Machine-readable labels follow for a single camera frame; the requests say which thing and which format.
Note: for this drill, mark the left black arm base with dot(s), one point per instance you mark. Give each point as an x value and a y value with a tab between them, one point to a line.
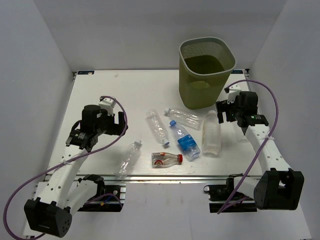
100	199

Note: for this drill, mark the clear bottle white cap small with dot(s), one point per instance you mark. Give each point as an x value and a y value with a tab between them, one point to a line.
128	161

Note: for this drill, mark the clear ribbed bottle white cap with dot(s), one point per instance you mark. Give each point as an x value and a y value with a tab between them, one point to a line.
184	118

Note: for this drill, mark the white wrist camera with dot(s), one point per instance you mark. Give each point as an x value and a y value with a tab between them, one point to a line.
107	104
232	92

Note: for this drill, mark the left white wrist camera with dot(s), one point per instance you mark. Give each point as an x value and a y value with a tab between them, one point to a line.
107	104

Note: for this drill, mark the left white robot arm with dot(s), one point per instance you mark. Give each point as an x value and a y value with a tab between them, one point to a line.
52	211

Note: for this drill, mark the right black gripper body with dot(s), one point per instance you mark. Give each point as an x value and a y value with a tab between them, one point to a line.
232	110

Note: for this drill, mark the green mesh waste bin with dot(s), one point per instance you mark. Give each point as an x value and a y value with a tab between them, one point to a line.
205	64

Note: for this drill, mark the square frosted bottle white cap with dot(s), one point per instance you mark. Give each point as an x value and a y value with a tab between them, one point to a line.
211	134

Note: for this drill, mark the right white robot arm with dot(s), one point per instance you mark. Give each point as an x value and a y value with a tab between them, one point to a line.
280	187

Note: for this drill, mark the blue sticker table corner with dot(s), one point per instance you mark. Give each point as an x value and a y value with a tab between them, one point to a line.
85	72

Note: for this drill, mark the clear bottle red cap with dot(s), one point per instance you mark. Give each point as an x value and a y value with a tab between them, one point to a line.
165	159

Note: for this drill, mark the clear crushed bottle blue-ring cap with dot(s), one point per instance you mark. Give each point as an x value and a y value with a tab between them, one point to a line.
157	127

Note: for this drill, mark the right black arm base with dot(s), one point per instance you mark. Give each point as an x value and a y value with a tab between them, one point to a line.
219	193

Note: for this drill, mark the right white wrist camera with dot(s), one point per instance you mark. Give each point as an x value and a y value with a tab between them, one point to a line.
232	92

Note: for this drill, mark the blue label water bottle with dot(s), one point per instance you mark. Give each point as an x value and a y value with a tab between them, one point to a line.
185	141

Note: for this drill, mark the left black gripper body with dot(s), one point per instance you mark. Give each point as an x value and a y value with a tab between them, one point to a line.
107	125

